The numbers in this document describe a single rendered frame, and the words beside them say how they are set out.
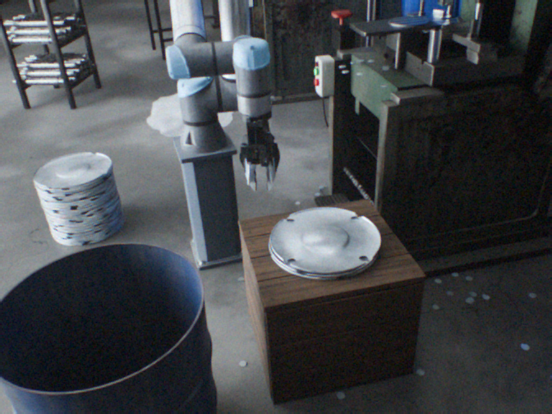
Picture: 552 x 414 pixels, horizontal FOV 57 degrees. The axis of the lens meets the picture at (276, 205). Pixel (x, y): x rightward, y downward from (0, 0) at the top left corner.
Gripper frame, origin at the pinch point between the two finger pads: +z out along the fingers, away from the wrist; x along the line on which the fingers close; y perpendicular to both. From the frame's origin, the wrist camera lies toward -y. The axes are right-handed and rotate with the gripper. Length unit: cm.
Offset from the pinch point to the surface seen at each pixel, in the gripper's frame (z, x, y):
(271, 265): 18.8, 1.8, 8.8
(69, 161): 27, -84, -72
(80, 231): 47, -76, -50
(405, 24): -25, 43, -54
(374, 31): -24, 33, -48
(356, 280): 18.8, 22.5, 15.0
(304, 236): 16.3, 10.3, -0.4
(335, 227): 16.3, 18.8, -4.3
